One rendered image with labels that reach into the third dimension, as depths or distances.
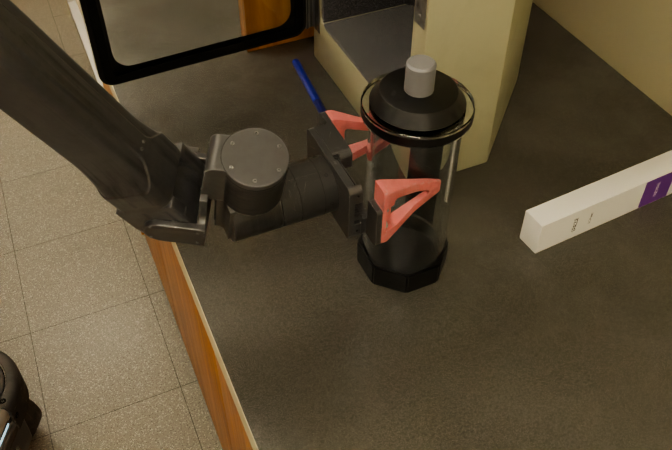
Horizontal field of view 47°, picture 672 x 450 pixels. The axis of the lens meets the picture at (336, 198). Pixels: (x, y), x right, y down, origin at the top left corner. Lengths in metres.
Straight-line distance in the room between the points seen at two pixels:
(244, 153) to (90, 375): 1.41
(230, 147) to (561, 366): 0.41
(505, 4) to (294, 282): 0.38
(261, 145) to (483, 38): 0.34
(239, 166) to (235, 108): 0.47
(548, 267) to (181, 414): 1.17
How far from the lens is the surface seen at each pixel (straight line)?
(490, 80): 0.94
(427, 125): 0.71
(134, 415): 1.92
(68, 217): 2.39
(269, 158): 0.65
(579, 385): 0.83
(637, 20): 1.24
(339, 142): 0.75
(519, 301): 0.88
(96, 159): 0.65
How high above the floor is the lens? 1.61
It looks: 44 degrees down
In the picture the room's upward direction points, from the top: straight up
